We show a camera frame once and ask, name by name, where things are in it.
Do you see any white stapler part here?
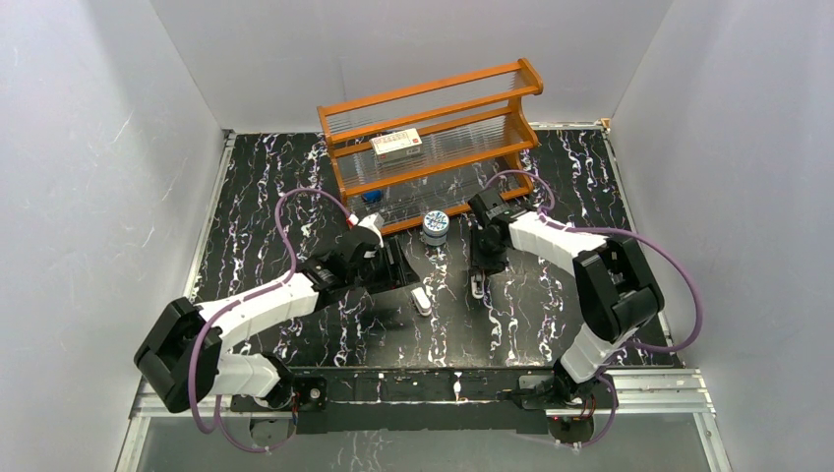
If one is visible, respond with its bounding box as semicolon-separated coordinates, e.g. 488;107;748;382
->
410;287;433;317

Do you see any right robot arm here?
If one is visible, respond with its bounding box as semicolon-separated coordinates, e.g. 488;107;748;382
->
468;189;665;409

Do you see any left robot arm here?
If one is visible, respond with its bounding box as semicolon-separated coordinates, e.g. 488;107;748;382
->
134;226;420;413

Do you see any round patterned tape roll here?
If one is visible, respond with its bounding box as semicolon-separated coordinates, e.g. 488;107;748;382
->
422;210;450;247

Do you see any small blue object on shelf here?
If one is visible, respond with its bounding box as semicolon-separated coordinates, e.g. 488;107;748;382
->
362;190;383;203

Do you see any orange wooden shelf rack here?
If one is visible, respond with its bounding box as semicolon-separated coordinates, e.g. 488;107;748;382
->
318;58;544;235

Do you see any white red staple box on shelf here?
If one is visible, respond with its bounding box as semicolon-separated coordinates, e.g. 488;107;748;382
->
370;128;423;163

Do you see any black base bar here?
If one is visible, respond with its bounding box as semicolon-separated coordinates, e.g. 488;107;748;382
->
286;366;619;437

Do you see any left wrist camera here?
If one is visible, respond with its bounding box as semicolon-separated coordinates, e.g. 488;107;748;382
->
348;212;385;248

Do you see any aluminium rail frame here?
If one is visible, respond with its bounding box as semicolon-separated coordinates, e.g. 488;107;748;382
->
117;369;731;471

